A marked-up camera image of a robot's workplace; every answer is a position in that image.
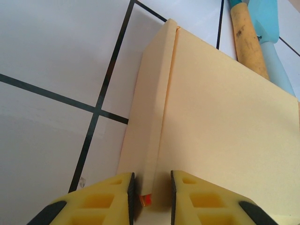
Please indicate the light blue garden trowel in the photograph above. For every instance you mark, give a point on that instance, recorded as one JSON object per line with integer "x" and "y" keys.
{"x": 264, "y": 21}

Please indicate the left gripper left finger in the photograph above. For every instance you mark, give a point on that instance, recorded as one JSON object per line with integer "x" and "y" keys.
{"x": 98, "y": 201}

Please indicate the teal garden rake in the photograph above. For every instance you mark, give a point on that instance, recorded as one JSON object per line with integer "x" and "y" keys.
{"x": 248, "y": 42}

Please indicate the yellow paper box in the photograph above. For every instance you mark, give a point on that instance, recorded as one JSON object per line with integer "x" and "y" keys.
{"x": 222, "y": 129}

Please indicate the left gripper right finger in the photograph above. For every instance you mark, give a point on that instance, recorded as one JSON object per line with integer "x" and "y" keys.
{"x": 206, "y": 204}

